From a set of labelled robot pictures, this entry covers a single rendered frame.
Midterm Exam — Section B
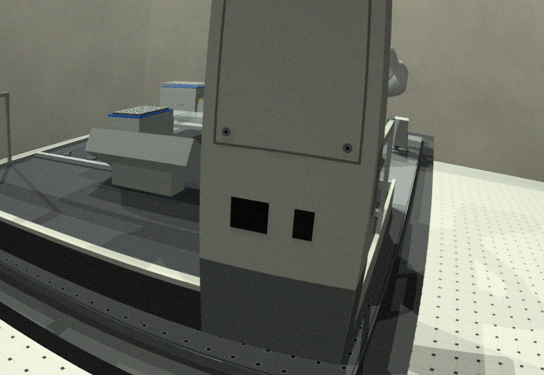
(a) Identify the white ready key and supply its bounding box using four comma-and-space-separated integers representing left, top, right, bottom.
387, 116, 409, 154

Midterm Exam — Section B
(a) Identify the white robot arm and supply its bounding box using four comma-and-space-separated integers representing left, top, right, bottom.
388, 46, 408, 97

